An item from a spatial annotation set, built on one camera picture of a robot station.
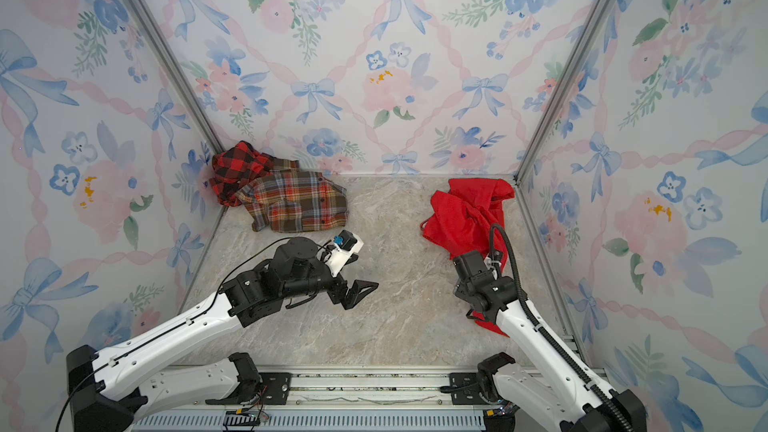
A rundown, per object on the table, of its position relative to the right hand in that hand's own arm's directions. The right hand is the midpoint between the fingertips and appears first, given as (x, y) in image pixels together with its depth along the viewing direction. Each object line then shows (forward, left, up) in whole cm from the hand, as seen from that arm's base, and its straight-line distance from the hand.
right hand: (472, 285), depth 81 cm
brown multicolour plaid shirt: (+29, +55, +1) cm, 63 cm away
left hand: (-3, +28, +15) cm, 32 cm away
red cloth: (+26, -3, +1) cm, 26 cm away
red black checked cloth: (+42, +78, +5) cm, 88 cm away
